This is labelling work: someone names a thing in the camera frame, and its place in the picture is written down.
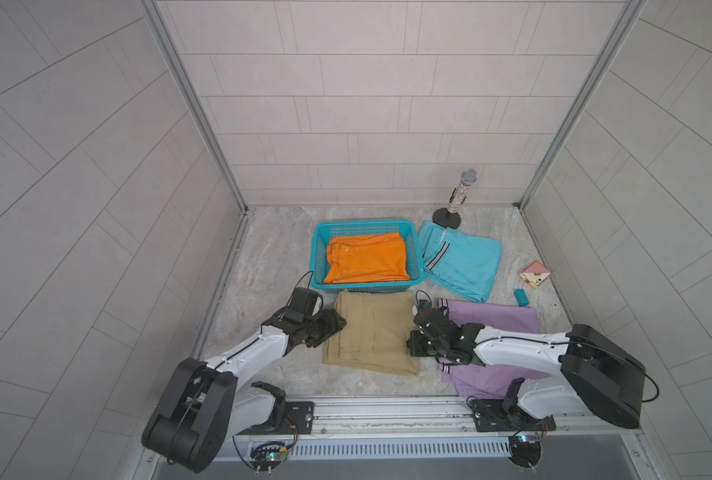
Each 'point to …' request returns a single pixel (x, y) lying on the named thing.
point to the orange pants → (366, 258)
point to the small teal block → (521, 297)
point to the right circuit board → (525, 450)
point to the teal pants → (463, 263)
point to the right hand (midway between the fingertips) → (405, 348)
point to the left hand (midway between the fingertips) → (345, 324)
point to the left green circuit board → (268, 456)
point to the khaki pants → (375, 338)
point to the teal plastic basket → (323, 231)
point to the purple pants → (471, 380)
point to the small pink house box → (534, 274)
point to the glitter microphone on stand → (449, 217)
